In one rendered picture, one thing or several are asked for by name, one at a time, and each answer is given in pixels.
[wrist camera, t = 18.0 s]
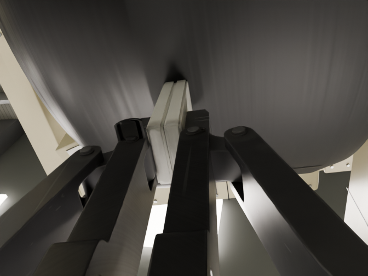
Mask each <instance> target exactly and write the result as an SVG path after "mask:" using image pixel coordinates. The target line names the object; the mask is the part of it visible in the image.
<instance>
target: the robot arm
mask: <svg viewBox="0 0 368 276"><path fill-rule="evenodd" d="M114 128H115V131H116V135H117V139H118V143H117V145H116V147H115V149H114V150H113V151H109V152H106V153H102V150H101V147H99V146H87V147H86V146H85V147H83V148H81V149H79V150H77V151H76V152H74V153H73V154H72V155H71V156H70V157H68V158H67V159H66V160H65V161H64V162H63V163H62V164H60V165H59V166H58V167H57V168H56V169H55V170H53V171H52V172H51V173H50V174H49V175H48V176H47V177H45V178H44V179H43V180H42V181H41V182H40V183H39V184H37V185H36V186H35V187H34V188H32V189H31V190H30V191H29V192H28V193H27V194H26V195H24V196H23V197H22V198H21V199H20V200H19V201H17V202H16V203H15V204H14V205H13V206H12V207H11V208H9V209H8V210H7V211H6V212H5V213H4V214H3V215H1V216H0V276H137V273H138V269H139V264H140V260H141V255H142V250H143V245H144V242H145V237H146V233H147V228H148V223H149V220H150V215H151V210H152V205H153V201H154V196H155V192H156V188H157V183H156V178H155V174H156V175H157V180H158V183H160V184H161V185H163V184H169V183H170V184H171V186H170V192H169V198H168V204H167V209H166V214H165V221H164V227H163V232H162V233H157V234H156V236H155V238H154V242H153V248H152V253H151V258H150V262H149V267H148V272H147V276H220V269H219V244H218V231H217V206H216V194H217V187H216V180H218V181H229V183H230V187H231V190H232V191H233V193H234V195H235V197H236V198H237V200H238V202H239V204H240V206H241V207H242V209H243V211H244V212H245V214H246V216H247V218H248V219H249V221H250V223H251V225H252V226H253V228H254V230H255V232H256V234H257V235H258V237H259V239H260V241H261V242H262V244H263V246H264V248H265V249H266V251H267V253H268V254H269V256H270V258H271V260H272V262H273V263H274V265H275V267H276V269H277V270H278V272H279V274H280V276H368V245H367V244H366V243H365V242H364V241H363V240H362V239H361V238H360V237H359V236H358V235H357V234H356V233H355V232H354V231H353V230H352V229H351V228H350V227H349V226H348V225H347V224H346V223H345V222H344V221H343V220H342V219H341V218H340V217H339V216H338V215H337V214H336V213H335V212H334V211H333V210H332V209H331V208H330V207H329V206H328V205H327V204H326V203H325V202H324V201H323V200H322V199H321V198H320V197H319V196H318V195H317V193H316V192H315V191H314V190H313V189H312V188H311V187H310V186H309V185H308V184H307V183H306V182H305V181H304V180H303V179H302V178H301V177H300V176H299V175H298V174H297V173H296V172H295V171H294V170H293V169H292V168H291V167H290V166H289V165H288V164H287V163H286V162H285V161H284V160H283V159H282V158H281V157H280V156H279V155H278V153H277V152H276V151H275V150H274V149H273V148H272V147H271V146H270V145H269V144H268V143H267V142H266V141H265V140H264V139H263V138H262V137H261V136H260V135H259V134H258V133H257V132H256V131H255V130H254V129H252V128H249V127H246V126H238V127H234V128H230V129H228V130H226V131H225V133H224V137H220V136H215V135H212V132H211V124H210V117H209V112H208V111H207V110H206V109H203V110H195V111H193V110H192V104H191V97H190V93H189V86H188V81H186V80H178V81H177V83H174V82H166V83H165V84H164V85H163V87H162V90H161V92H160V95H159V98H158V100H157V103H156V105H155V107H154V110H153V112H152V115H151V117H147V118H141V119H140V118H129V119H125V120H121V121H120V122H118V123H116V124H115V125H114ZM81 184H82V187H83V190H84V193H85V195H84V196H82V197H81V196H80V194H79V187H80V185H81Z"/></svg>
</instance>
